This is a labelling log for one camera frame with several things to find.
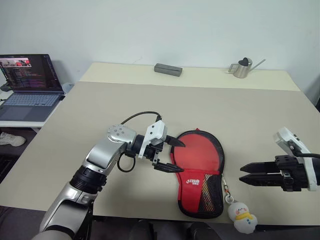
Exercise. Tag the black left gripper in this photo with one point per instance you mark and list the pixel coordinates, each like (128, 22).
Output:
(156, 155)

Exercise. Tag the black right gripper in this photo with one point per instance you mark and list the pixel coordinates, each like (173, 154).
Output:
(292, 172)

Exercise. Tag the red and black paddle case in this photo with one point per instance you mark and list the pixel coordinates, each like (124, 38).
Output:
(190, 190)

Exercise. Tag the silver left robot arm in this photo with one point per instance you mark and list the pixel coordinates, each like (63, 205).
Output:
(105, 155)

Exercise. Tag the black table base bar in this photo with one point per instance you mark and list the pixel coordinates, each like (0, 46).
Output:
(287, 228)

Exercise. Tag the dark rounded shape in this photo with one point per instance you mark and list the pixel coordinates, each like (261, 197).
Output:
(202, 232)

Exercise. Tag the grey rectangular box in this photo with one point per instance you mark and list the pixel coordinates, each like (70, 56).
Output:
(168, 70)

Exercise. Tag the dark grey chair back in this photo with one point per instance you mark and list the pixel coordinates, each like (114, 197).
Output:
(315, 95)

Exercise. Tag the silver metal watering can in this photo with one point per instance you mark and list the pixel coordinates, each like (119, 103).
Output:
(242, 71)

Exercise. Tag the white shoe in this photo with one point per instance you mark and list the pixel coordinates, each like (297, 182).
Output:
(12, 140)

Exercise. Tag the open grey laptop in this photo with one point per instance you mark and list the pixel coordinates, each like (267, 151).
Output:
(27, 75)

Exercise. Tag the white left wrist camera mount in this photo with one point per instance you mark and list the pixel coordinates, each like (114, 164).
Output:
(155, 132)

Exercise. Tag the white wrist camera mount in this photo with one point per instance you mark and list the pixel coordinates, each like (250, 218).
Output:
(155, 132)
(287, 140)

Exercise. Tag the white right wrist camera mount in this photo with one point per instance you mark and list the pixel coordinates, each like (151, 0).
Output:
(287, 140)

